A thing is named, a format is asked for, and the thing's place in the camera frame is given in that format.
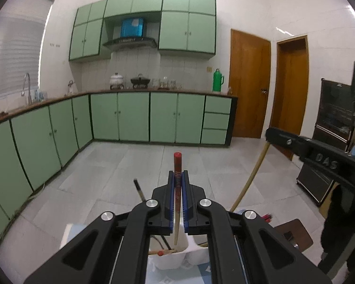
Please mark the black glass-front cabinet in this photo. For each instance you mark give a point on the black glass-front cabinet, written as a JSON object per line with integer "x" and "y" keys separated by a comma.
{"x": 331, "y": 115}

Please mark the black chopstick with white band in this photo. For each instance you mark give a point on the black chopstick with white band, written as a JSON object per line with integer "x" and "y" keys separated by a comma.
{"x": 138, "y": 190}

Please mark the metal sink faucet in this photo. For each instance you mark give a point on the metal sink faucet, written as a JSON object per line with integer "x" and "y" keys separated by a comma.
{"x": 26, "y": 87}

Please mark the white utensil holder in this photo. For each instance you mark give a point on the white utensil holder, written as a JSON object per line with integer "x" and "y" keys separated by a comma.
{"x": 168, "y": 261}

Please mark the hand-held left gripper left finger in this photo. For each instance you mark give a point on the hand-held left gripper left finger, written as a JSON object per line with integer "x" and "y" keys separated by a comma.
{"x": 171, "y": 210}

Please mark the brown wooden stool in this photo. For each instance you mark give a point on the brown wooden stool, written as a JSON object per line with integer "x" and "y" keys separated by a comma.
{"x": 293, "y": 233}

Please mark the black wok with lid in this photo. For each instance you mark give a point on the black wok with lid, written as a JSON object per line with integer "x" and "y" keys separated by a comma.
{"x": 140, "y": 81}

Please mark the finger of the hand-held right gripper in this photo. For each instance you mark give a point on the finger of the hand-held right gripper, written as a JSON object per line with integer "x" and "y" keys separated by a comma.
{"x": 284, "y": 139}

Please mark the red-ended wooden chopstick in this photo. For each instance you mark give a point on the red-ended wooden chopstick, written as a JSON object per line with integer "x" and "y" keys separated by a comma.
{"x": 177, "y": 165}

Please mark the range hood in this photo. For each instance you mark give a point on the range hood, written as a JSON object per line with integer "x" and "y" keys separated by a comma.
{"x": 130, "y": 43}

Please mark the green upper kitchen cabinets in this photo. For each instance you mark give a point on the green upper kitchen cabinets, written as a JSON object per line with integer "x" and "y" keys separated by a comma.
{"x": 174, "y": 32}

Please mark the tan wooden chopstick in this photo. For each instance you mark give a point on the tan wooden chopstick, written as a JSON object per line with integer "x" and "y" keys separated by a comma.
{"x": 251, "y": 177}

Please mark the green thermos jug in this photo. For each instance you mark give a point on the green thermos jug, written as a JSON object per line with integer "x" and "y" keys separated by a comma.
{"x": 217, "y": 80}

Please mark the plain wooden chopstick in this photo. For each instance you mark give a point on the plain wooden chopstick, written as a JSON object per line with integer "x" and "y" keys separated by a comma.
{"x": 153, "y": 253}

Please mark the white window blinds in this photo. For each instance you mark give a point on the white window blinds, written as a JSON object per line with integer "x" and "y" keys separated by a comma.
{"x": 14, "y": 44}

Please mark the brown wooden door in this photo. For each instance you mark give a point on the brown wooden door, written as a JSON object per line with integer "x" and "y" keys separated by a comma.
{"x": 250, "y": 85}
{"x": 290, "y": 88}

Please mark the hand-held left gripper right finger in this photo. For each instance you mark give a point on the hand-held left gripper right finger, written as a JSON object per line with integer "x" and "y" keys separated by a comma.
{"x": 185, "y": 213}

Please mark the glass jar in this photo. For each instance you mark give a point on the glass jar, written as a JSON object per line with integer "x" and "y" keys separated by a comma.
{"x": 174, "y": 84}
{"x": 164, "y": 82}

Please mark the white lidded pot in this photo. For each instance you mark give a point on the white lidded pot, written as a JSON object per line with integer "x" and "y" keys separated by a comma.
{"x": 117, "y": 80}

